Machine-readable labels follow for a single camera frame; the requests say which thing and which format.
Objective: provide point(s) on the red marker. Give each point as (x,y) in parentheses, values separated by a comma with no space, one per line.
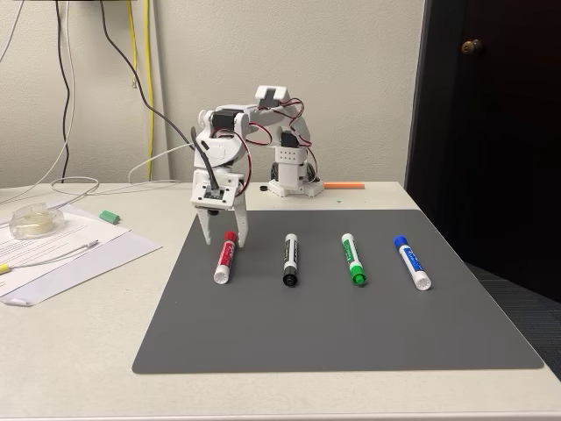
(224,263)

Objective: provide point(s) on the black marker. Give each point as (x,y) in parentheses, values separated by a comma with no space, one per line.
(291,259)

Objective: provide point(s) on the green marker cap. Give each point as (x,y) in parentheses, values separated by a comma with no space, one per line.
(109,216)

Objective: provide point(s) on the orange marker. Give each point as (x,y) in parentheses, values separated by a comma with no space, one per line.
(344,186)

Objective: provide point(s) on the green marker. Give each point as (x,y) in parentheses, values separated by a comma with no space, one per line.
(352,259)

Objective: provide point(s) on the blue marker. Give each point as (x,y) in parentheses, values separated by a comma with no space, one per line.
(412,263)

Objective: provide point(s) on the white blank paper sheet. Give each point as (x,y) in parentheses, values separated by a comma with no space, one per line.
(118,254)

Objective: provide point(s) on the grey mat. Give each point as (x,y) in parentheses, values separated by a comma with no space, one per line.
(333,324)

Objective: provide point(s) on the white printed paper sheet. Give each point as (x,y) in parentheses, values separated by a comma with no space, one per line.
(52,245)

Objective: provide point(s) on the clear tape dispenser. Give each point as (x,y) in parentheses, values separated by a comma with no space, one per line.
(35,221)

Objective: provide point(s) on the yellow highlighter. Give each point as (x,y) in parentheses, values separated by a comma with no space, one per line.
(3,268)

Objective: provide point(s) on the dark door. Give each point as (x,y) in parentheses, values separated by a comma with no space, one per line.
(495,153)

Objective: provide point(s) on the brass door knob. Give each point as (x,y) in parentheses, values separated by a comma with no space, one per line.
(471,46)

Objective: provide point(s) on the white gripper camera module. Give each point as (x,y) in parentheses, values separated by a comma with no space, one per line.
(203,194)

